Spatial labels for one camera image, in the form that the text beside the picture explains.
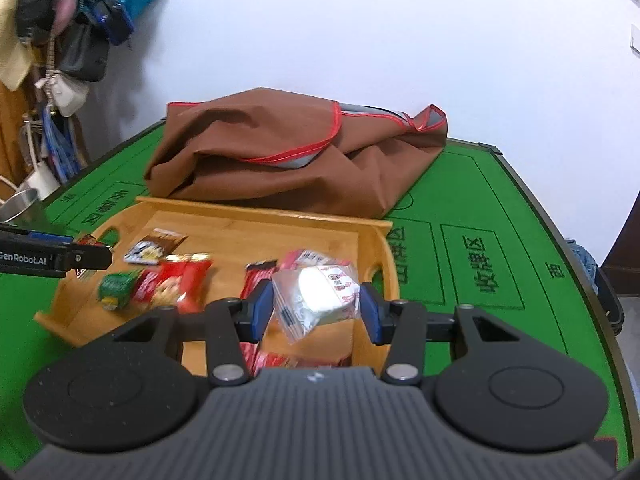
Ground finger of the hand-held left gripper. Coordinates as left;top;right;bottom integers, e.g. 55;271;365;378
0;244;114;280
0;224;73;245

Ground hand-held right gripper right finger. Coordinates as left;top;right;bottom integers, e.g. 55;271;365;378
360;281;523;387

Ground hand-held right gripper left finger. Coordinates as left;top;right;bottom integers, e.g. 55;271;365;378
112;279;276;387

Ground red brown chocolate packet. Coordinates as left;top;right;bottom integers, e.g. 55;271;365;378
74;232;110;281

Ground green pea snack packet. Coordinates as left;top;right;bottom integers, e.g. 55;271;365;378
96;270;146;311

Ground white red-print snack packet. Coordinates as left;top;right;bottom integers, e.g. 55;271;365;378
270;259;362;346

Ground brown black-white snack packet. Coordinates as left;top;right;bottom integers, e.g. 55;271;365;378
122;227;188;265

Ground red caramel biscuit packet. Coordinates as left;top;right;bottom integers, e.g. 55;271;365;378
245;345;353;377

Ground red patterned biscuit packet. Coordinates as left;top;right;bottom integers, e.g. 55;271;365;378
276;248;328;272

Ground wooden tray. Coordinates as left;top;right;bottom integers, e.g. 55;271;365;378
34;196;401;378

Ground red candy packet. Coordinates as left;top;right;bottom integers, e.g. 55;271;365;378
240;259;279;306

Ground metal cup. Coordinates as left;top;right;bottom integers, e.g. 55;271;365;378
0;187;51;236

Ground white mug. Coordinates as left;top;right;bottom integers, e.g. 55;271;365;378
20;160;61;201

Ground blue plastic bag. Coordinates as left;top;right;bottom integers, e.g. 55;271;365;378
41;105;76;183

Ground gold red snack packet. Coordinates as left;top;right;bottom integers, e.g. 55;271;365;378
131;252;215;317

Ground white handbag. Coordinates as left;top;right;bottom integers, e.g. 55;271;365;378
47;72;91;118

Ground brown cloth bag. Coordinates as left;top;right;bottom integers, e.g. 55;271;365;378
144;87;448;220

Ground black bag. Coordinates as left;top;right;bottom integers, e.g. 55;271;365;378
57;22;111;83

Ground beige hat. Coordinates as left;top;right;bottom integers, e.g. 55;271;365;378
0;0;33;91

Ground blue denim cloth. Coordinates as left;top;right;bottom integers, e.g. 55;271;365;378
565;239;601;293

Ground dark cap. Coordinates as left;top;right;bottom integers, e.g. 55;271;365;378
15;0;58;43

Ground pink cloth bag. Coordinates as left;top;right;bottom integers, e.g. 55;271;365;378
52;0;81;31

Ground black bin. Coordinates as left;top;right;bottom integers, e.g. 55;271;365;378
595;267;625;336

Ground navy strap bag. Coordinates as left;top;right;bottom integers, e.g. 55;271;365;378
75;0;136;46

